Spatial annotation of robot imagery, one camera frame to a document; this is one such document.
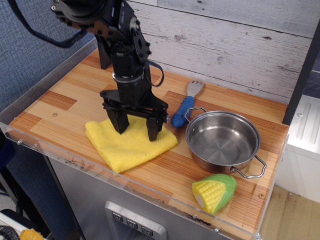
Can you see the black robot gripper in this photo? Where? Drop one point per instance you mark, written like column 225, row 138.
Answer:
column 134, row 96

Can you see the yellow cloth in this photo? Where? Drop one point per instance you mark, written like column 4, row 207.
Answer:
column 130, row 149

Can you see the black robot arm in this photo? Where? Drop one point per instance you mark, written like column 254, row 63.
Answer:
column 121, row 44

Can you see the clear acrylic table guard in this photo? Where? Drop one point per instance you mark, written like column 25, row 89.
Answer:
column 50, row 118

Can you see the stainless steel pot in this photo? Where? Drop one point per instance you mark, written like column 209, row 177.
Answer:
column 223, row 142

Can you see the silver dispenser button panel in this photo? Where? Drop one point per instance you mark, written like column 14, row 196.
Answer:
column 133, row 222

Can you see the toy corn cob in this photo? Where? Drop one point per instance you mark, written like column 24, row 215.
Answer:
column 214, row 192

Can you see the yellow toy on floor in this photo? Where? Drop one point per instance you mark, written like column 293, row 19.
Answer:
column 30, row 234

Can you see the white ridged side cabinet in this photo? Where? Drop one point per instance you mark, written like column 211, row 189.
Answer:
column 299, row 167

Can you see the blue handled metal fork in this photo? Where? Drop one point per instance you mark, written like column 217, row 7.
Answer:
column 193, row 89

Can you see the black left upright post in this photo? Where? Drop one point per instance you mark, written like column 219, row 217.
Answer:
column 104, row 52

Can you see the black upright post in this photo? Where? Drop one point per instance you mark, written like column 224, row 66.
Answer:
column 104, row 52
column 303, row 78

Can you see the black right upright post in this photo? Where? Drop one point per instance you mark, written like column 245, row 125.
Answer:
column 303, row 78

